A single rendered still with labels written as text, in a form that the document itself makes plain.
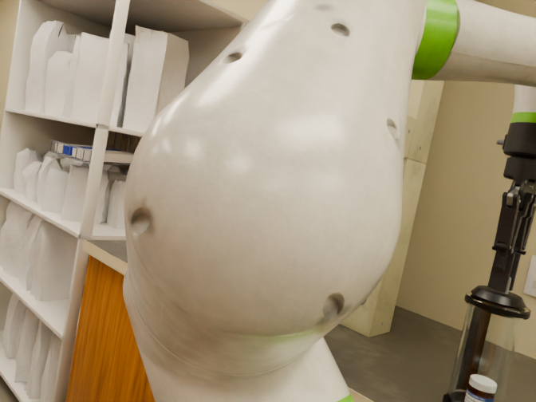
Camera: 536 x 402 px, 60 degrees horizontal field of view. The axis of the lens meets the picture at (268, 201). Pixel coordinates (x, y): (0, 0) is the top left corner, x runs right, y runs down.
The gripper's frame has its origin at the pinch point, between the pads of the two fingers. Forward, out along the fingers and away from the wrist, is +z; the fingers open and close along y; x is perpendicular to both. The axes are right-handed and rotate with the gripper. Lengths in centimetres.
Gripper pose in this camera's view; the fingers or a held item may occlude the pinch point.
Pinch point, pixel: (504, 270)
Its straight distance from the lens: 94.8
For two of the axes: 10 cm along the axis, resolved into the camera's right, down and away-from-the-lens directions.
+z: -1.9, 9.8, 0.8
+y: -6.9, -0.7, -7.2
